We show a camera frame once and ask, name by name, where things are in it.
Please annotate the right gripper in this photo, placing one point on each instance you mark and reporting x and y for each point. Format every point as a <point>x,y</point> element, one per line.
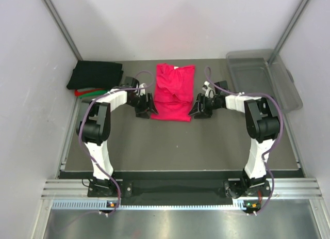
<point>201,99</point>

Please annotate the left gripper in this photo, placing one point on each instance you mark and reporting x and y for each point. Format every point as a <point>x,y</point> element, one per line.
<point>149,105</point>

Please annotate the pink t shirt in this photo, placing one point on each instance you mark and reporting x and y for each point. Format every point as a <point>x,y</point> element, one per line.
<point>173,94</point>

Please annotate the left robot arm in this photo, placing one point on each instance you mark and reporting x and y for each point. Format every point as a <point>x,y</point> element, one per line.
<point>93,128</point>

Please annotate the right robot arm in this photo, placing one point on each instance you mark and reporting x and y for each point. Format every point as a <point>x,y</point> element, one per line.
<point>263,125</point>

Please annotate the folded green t shirt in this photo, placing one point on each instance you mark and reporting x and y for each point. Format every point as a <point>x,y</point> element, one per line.
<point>94,94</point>

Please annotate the folded black t shirt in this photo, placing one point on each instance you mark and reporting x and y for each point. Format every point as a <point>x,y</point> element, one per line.
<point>95,74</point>

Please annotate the folded red t shirt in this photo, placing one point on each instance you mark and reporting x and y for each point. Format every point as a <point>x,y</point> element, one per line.
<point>81,92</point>

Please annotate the clear plastic bin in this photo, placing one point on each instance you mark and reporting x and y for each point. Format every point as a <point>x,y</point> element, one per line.
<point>262,71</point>

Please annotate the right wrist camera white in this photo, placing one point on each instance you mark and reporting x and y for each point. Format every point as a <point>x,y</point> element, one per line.
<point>209,92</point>

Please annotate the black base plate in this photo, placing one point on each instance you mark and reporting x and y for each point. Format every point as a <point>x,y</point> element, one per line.
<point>180,199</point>

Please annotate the aluminium frame rail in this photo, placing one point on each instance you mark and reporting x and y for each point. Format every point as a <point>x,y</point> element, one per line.
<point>284,188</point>

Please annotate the grey cable duct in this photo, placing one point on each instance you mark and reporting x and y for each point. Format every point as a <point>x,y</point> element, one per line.
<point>106,205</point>

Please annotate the left corner frame post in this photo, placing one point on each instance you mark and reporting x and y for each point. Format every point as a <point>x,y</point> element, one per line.
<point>63,29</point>

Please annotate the corner frame post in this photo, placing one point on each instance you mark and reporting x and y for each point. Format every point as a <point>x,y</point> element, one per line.
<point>288,29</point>
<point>63,29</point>

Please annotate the right corner frame post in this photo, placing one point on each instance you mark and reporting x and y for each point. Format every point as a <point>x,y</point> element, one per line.
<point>288,29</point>

